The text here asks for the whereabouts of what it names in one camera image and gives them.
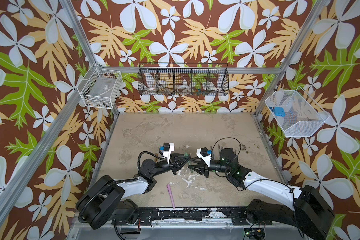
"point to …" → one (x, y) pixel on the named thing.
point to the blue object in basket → (279, 111)
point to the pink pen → (169, 190)
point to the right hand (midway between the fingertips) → (189, 163)
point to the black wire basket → (183, 79)
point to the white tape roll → (183, 88)
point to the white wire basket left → (100, 87)
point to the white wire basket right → (298, 115)
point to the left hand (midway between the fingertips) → (189, 156)
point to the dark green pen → (186, 155)
